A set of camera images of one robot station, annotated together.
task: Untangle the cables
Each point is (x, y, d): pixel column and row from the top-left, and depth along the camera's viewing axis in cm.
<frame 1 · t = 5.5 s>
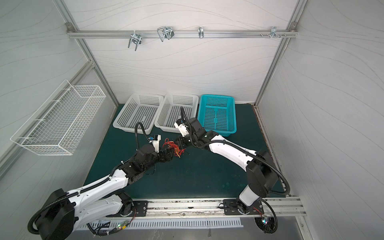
left hand: (170, 146, 82), fingers open
right hand: (176, 138, 80), fingers closed
left white plastic basket: (140, 107, 121), on the table
middle white plastic basket: (170, 111, 118), on the table
teal plastic basket: (217, 113, 117), on the table

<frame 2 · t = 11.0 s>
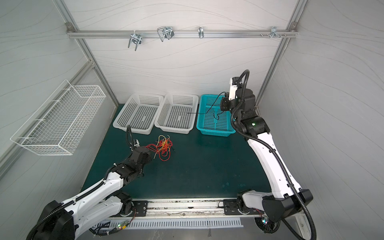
left hand: (147, 149, 86), fingers closed
right hand: (230, 89, 68), fingers closed
the named things where they were.

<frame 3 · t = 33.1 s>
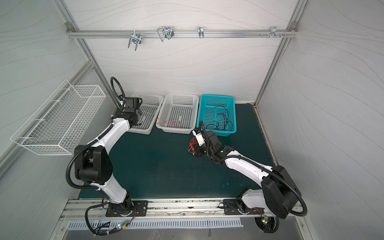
left hand: (133, 108, 90), fingers closed
right hand: (195, 141, 84), fingers closed
the named things where they were.

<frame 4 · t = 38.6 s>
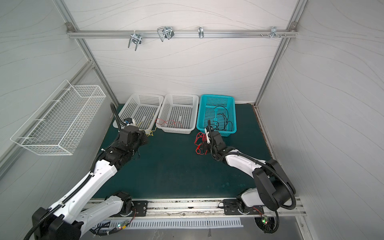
left hand: (145, 129, 79), fingers closed
right hand: (207, 138, 90), fingers closed
the named things where they were.

